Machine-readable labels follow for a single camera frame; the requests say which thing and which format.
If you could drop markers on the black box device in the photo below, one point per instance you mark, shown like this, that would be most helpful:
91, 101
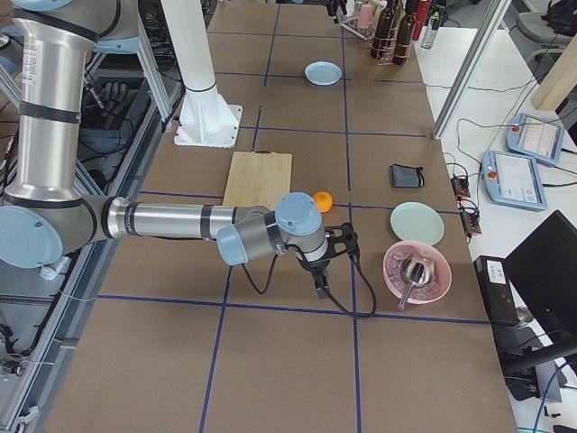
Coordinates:
496, 290

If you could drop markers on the orange mandarin fruit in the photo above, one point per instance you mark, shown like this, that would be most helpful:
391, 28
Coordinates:
324, 201

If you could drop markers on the folded grey cloth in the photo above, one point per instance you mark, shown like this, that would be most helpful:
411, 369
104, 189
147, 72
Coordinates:
406, 177

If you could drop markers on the aluminium frame post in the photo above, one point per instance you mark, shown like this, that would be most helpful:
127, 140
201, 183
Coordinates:
480, 43

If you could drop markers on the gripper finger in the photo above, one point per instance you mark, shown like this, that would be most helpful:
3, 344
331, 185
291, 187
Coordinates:
320, 278

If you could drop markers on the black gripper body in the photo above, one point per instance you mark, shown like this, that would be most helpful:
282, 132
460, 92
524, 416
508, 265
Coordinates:
315, 266

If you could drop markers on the light green plate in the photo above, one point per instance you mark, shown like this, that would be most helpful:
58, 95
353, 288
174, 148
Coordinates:
415, 221

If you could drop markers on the light blue plate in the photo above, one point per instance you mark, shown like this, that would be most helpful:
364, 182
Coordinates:
322, 73

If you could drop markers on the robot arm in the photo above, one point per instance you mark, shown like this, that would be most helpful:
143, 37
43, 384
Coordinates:
45, 217

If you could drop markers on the wooden cutting board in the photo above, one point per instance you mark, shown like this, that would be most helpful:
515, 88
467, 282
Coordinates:
258, 178

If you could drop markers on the far teach pendant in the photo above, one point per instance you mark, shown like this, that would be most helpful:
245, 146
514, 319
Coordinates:
536, 137

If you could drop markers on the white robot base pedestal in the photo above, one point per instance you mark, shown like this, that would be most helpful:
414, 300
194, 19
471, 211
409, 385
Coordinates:
205, 119

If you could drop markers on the pink bowl with ice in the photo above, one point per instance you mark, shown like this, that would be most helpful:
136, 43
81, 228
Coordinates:
437, 288

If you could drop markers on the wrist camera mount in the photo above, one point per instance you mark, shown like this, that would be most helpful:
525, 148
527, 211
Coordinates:
341, 240

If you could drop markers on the black monitor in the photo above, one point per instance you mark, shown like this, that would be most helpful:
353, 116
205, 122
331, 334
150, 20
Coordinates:
542, 269

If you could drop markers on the dark wine bottle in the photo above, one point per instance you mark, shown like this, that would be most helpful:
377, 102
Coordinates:
382, 29
404, 34

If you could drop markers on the copper wire bottle rack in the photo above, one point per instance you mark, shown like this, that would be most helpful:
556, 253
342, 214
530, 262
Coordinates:
387, 49

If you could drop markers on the black power strip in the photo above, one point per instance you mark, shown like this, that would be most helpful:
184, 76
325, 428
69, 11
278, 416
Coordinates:
469, 212

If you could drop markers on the metal scoop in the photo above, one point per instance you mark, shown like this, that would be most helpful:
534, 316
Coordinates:
416, 271

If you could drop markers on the teach pendant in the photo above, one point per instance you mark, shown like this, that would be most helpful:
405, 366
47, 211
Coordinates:
513, 180
536, 137

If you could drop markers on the near teach pendant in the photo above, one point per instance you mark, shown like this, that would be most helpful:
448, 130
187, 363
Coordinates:
513, 180

